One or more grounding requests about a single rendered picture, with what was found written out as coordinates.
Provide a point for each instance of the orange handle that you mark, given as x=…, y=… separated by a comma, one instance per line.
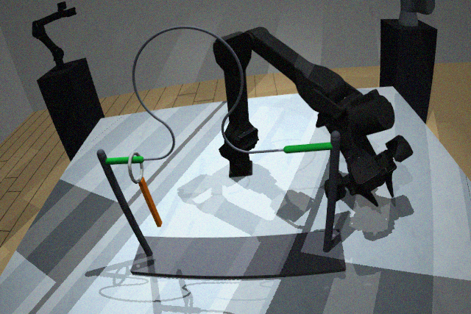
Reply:
x=142, y=184

